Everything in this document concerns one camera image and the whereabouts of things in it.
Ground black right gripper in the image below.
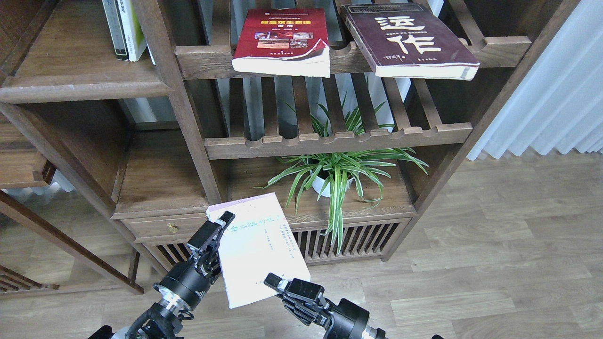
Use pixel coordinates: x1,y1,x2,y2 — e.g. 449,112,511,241
263,273,371,339

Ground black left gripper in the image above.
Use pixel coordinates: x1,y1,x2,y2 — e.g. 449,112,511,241
154,211,235,311

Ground pale lavender paperback book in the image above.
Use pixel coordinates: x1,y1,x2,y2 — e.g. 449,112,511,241
205,193,310,308

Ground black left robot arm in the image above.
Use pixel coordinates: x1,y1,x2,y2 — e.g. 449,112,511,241
90,211,235,339

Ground brass drawer knob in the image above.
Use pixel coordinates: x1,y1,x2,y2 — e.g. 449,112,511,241
167,223,179,234

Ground white plant pot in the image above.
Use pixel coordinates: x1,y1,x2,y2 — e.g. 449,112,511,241
312,171,355,200

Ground spider plant green leaves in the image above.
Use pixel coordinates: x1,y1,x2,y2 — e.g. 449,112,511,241
257,92,429,255

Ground dark wooden bookshelf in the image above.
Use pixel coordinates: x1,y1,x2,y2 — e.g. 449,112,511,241
1,0,579,273

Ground red paperback book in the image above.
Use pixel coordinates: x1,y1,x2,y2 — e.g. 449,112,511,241
232,8,330,78

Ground white green upright book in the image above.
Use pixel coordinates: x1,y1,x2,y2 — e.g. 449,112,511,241
116,0,147,62

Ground maroon book white characters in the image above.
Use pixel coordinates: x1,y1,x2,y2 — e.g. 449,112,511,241
340,3,480,80

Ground white sheer curtain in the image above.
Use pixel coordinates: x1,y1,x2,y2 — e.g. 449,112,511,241
467,0,603,161

